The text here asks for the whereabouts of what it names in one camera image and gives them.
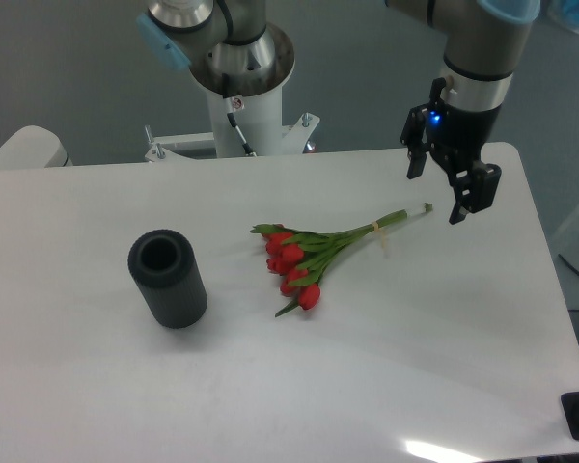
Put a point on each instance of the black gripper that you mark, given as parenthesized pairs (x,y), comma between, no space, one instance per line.
(455,139)

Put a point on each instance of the red tulip bouquet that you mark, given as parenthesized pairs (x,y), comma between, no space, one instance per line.
(301,258)

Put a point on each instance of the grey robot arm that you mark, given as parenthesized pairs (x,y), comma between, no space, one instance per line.
(485,41)

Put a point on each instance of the blue plastic bag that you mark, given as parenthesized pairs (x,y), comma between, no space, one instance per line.
(565,13)

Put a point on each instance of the black ribbed cylindrical vase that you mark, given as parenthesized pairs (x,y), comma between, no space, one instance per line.
(162,264)

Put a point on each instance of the white rounded chair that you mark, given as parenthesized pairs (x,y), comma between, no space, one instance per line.
(33,147)

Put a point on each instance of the white metal base frame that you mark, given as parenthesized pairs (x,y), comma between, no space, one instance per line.
(296,139)

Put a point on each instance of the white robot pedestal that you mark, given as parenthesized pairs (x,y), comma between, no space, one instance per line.
(243,85)

